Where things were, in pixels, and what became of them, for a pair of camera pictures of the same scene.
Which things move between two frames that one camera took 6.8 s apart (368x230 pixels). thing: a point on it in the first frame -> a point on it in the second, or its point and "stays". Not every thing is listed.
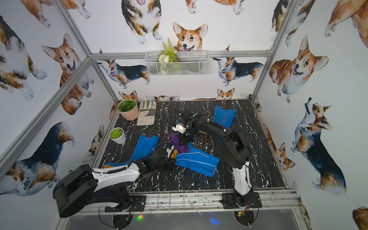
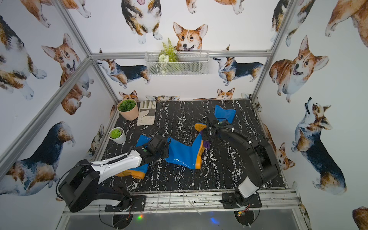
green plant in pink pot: x=126 y=105 stays
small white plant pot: x=117 y=134 stays
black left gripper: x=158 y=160 -> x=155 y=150
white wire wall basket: x=190 y=63 stays
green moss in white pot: x=116 y=133 stays
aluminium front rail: x=204 y=202 stays
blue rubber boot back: x=224 y=116 stays
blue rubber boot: x=198 y=160 -> x=189 y=156
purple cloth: x=178 y=143 -> x=206 y=143
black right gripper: x=187 y=140 -> x=205 y=137
